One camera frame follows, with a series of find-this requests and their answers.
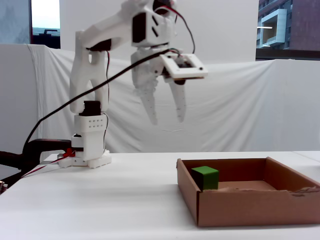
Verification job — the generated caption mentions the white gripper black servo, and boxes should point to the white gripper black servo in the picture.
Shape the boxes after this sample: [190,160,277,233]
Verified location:
[131,46,188,126]

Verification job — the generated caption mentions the green cube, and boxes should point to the green cube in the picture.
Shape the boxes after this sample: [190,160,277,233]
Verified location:
[191,165,220,192]

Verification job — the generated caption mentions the brown cardboard box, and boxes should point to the brown cardboard box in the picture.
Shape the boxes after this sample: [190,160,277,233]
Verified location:
[176,156,320,228]

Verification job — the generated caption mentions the white cloth backdrop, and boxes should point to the white cloth backdrop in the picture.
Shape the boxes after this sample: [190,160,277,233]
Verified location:
[0,43,320,154]

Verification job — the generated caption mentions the white backdrop board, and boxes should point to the white backdrop board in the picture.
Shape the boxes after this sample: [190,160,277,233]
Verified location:
[59,0,260,66]

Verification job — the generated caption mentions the black red table clamp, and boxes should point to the black red table clamp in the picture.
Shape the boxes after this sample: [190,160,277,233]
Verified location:
[0,138,74,185]

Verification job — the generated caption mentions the dark window sill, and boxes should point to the dark window sill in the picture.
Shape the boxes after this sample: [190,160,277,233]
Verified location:
[255,48,320,62]

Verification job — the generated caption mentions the grey building facade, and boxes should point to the grey building facade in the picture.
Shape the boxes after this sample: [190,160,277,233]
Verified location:
[255,0,320,51]

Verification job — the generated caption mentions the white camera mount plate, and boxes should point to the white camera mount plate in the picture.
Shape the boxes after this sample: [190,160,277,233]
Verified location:
[159,53,209,81]

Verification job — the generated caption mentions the red black servo wire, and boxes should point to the red black servo wire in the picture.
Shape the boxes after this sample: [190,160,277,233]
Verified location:
[154,6,197,55]

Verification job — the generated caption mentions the black camera cable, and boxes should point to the black camera cable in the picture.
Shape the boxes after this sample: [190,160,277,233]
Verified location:
[21,48,171,163]

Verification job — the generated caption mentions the red white power wires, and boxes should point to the red white power wires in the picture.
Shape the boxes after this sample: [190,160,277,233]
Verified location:
[21,158,62,179]

